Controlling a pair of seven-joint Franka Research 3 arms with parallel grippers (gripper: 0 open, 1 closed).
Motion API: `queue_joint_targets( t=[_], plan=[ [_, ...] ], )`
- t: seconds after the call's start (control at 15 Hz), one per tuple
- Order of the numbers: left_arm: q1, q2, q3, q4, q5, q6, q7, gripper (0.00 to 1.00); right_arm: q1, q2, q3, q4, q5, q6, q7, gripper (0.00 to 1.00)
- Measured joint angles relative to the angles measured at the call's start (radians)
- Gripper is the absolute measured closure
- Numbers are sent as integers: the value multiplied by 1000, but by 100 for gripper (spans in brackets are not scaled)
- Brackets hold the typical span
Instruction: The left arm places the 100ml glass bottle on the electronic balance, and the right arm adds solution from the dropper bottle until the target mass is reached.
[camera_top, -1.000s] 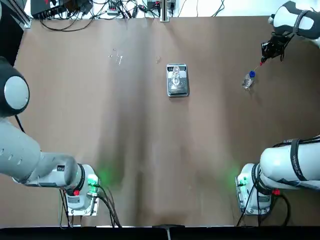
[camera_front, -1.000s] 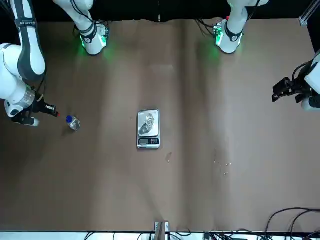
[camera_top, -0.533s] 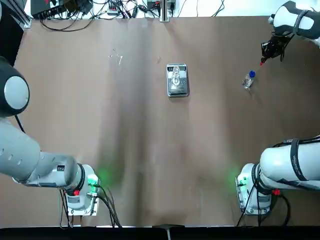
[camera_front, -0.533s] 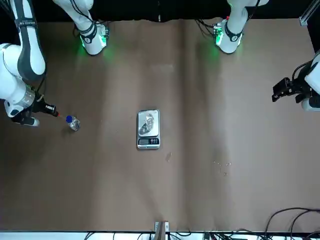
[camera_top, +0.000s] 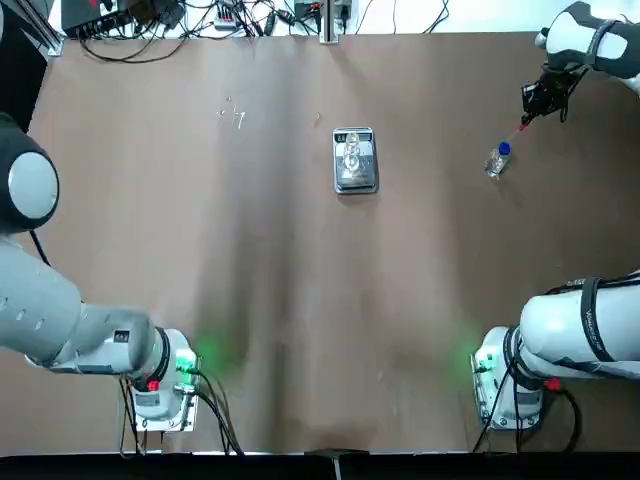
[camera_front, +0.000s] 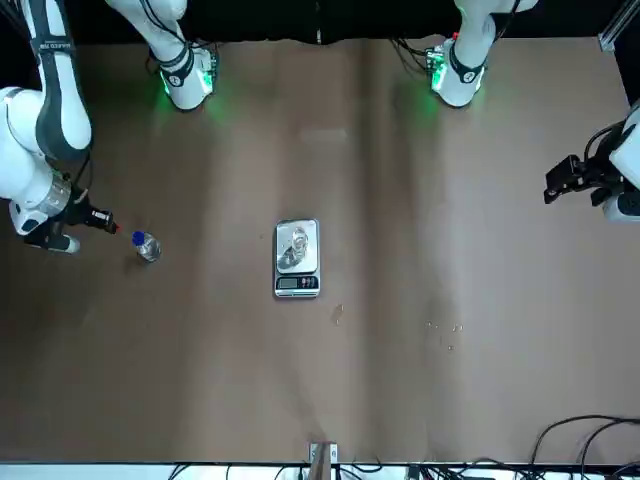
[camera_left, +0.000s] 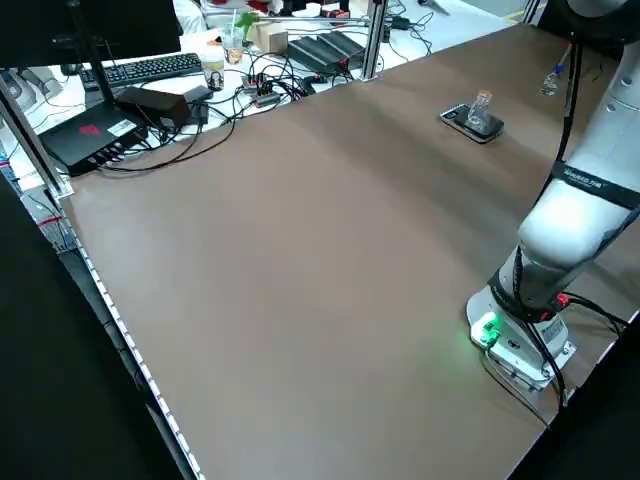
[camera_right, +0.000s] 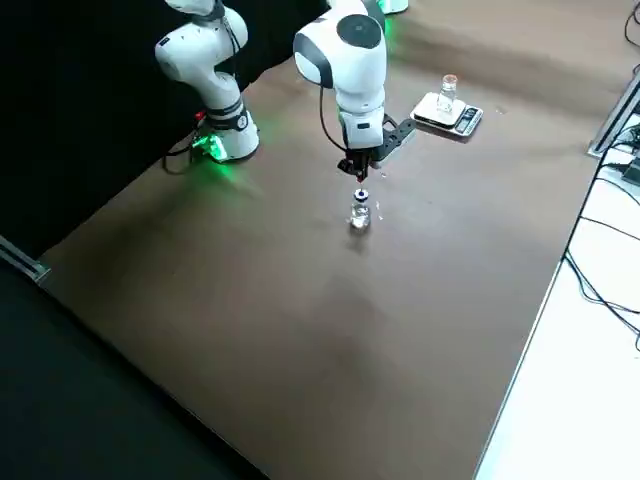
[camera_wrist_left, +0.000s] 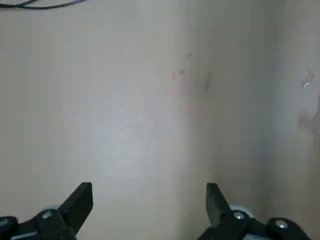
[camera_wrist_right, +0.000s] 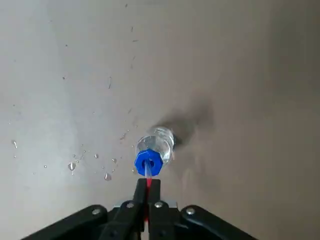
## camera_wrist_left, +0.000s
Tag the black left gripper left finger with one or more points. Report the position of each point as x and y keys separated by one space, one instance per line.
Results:
x=70 y=212

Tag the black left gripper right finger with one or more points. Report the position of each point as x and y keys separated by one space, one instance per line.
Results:
x=225 y=220

